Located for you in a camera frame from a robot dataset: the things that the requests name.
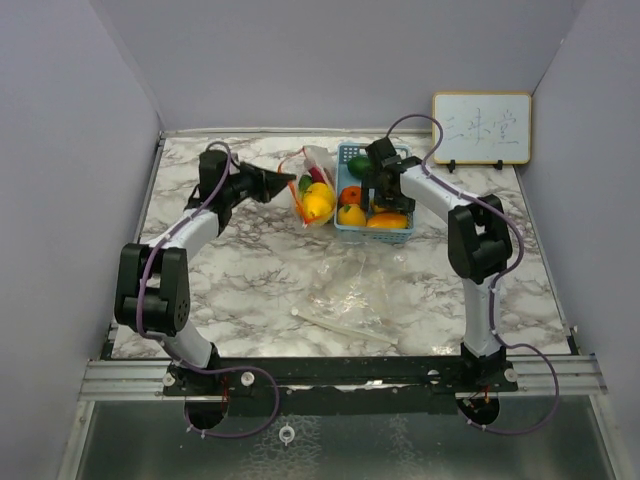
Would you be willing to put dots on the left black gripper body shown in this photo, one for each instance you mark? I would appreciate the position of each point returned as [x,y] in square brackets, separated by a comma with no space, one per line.
[249,181]

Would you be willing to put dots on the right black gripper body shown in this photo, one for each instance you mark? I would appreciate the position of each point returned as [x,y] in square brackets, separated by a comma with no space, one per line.
[390,198]

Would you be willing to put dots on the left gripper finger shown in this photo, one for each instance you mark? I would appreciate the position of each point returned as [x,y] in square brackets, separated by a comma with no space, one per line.
[265,192]
[273,176]

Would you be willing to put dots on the blue perforated plastic basket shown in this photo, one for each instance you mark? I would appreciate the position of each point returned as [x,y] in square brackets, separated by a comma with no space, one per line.
[343,179]

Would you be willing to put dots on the red zipper clear bag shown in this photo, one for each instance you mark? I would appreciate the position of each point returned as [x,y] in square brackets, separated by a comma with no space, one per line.
[299,163]

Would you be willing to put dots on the yellow pear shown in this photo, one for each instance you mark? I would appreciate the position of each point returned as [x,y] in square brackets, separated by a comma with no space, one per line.
[318,203]

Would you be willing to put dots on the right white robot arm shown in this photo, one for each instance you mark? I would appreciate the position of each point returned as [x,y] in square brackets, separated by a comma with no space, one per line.
[478,242]

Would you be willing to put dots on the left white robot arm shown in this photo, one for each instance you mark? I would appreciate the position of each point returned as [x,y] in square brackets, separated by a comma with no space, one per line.
[153,292]

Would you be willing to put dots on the clear bag white zipper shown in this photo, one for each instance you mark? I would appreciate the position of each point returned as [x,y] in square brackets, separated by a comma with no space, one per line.
[357,291]

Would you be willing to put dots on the green avocado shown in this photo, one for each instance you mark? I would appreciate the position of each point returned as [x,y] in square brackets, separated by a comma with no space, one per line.
[359,166]

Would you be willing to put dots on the orange tangerine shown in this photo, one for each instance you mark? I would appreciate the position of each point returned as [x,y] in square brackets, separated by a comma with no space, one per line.
[350,195]

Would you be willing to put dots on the yellow orange fruit front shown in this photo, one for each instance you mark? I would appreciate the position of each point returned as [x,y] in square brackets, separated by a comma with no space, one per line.
[351,215]

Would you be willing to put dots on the green orange mango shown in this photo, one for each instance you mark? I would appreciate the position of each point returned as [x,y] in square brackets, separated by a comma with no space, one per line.
[388,220]

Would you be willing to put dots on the small whiteboard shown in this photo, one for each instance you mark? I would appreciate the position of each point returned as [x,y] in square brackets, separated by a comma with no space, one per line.
[482,128]

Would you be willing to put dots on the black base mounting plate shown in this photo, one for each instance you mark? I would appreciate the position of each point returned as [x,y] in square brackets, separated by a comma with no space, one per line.
[339,386]

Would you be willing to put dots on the aluminium rail frame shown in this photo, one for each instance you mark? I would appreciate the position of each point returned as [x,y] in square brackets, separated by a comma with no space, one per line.
[143,380]

